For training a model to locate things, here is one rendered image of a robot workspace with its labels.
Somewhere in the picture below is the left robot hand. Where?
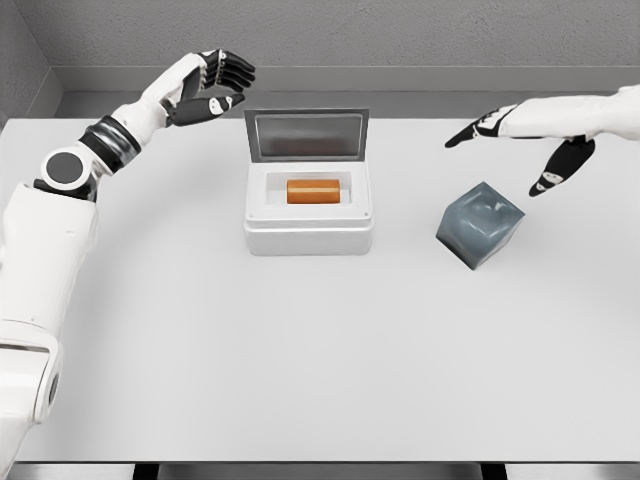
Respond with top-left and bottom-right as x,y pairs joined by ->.
140,49 -> 257,128

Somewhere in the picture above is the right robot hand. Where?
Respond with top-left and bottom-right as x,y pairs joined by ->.
444,95 -> 597,198

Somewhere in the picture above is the grey translucent cube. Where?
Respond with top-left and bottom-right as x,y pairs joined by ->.
435,181 -> 526,272

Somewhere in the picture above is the orange block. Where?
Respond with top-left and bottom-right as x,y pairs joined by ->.
286,178 -> 341,205

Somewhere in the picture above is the white box with open lid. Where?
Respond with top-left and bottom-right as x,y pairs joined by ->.
242,106 -> 376,257

